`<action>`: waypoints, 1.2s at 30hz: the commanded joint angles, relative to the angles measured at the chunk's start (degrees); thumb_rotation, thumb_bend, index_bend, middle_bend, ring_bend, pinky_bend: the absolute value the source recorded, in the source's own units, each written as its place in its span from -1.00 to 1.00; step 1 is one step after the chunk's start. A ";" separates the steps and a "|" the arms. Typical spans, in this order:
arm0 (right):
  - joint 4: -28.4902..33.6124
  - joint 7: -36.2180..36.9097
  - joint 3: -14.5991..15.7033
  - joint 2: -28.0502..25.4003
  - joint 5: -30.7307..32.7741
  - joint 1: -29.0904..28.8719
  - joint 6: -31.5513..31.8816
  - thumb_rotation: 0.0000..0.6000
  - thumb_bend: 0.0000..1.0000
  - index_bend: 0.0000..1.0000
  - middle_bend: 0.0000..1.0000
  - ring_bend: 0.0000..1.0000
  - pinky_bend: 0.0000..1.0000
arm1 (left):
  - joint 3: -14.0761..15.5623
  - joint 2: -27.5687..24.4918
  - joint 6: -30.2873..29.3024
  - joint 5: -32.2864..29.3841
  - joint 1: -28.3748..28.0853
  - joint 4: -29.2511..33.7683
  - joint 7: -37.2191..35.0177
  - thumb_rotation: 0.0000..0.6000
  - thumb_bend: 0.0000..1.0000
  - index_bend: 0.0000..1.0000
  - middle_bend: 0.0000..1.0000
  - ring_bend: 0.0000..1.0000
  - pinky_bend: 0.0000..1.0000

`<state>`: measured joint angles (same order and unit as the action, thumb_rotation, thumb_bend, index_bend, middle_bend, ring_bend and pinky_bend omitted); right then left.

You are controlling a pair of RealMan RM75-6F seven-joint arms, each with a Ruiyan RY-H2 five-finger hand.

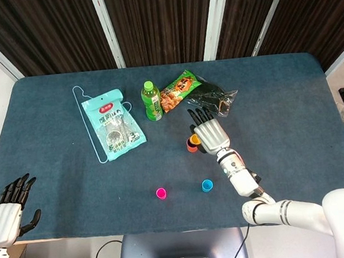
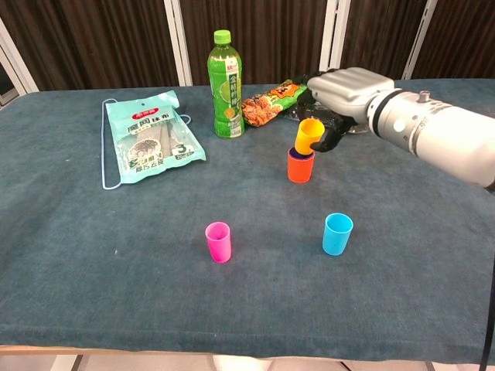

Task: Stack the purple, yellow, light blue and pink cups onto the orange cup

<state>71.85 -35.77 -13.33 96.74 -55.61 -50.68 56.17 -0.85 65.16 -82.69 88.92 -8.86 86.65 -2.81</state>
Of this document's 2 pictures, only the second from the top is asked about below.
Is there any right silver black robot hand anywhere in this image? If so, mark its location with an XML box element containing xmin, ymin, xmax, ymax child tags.
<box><xmin>296</xmin><ymin>66</ymin><xmax>396</xmax><ymax>153</ymax></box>

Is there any yellow plastic cup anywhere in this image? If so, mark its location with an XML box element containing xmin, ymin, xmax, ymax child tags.
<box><xmin>294</xmin><ymin>118</ymin><xmax>326</xmax><ymax>156</ymax></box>

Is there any blue plastic cup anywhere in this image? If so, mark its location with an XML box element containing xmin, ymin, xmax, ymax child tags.
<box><xmin>322</xmin><ymin>212</ymin><xmax>355</xmax><ymax>257</ymax></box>

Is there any pink plastic cup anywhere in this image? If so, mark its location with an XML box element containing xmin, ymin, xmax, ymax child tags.
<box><xmin>203</xmin><ymin>221</ymin><xmax>233</xmax><ymax>264</ymax></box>

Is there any black seaweed snack package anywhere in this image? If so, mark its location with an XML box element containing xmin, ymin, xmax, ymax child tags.
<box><xmin>283</xmin><ymin>100</ymin><xmax>369</xmax><ymax>135</ymax></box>

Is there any green orange snack bag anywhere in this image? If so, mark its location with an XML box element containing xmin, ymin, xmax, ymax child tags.
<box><xmin>241</xmin><ymin>78</ymin><xmax>310</xmax><ymax>129</ymax></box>

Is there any orange plastic cup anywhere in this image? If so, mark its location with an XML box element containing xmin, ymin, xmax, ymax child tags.
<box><xmin>286</xmin><ymin>148</ymin><xmax>316</xmax><ymax>184</ymax></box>

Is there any green tea plastic bottle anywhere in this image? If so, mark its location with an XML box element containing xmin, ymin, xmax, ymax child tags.
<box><xmin>207</xmin><ymin>29</ymin><xmax>246</xmax><ymax>140</ymax></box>

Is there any teal cleaning cloth package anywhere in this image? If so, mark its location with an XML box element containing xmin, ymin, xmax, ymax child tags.
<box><xmin>103</xmin><ymin>90</ymin><xmax>207</xmax><ymax>186</ymax></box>

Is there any light blue face mask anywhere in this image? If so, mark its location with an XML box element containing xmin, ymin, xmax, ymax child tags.
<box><xmin>100</xmin><ymin>99</ymin><xmax>194</xmax><ymax>191</ymax></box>

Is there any teal table cloth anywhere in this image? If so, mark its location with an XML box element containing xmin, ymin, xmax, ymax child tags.
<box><xmin>0</xmin><ymin>78</ymin><xmax>495</xmax><ymax>365</ymax></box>

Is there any white partition post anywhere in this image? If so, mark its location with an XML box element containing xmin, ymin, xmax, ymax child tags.
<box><xmin>162</xmin><ymin>0</ymin><xmax>193</xmax><ymax>87</ymax></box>
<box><xmin>0</xmin><ymin>17</ymin><xmax>40</xmax><ymax>106</ymax></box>
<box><xmin>401</xmin><ymin>0</ymin><xmax>439</xmax><ymax>81</ymax></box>
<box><xmin>317</xmin><ymin>0</ymin><xmax>351</xmax><ymax>83</ymax></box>

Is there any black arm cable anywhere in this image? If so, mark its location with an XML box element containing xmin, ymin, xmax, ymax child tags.
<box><xmin>480</xmin><ymin>260</ymin><xmax>495</xmax><ymax>371</ymax></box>

